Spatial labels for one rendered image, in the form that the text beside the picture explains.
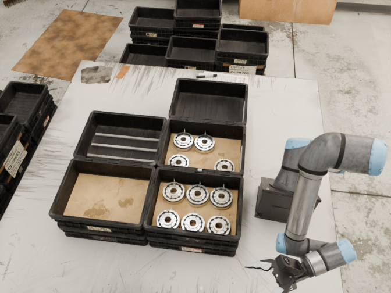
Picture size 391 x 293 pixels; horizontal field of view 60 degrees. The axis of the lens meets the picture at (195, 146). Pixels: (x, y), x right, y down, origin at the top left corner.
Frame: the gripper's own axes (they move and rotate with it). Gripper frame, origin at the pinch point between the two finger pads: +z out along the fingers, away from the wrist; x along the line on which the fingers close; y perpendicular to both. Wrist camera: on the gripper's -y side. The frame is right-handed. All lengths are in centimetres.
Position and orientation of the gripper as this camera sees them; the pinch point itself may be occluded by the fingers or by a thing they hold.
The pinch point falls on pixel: (251, 286)
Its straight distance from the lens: 122.2
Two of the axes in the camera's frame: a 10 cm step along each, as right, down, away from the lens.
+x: -2.7, -6.7, 6.9
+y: 2.8, 6.3, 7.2
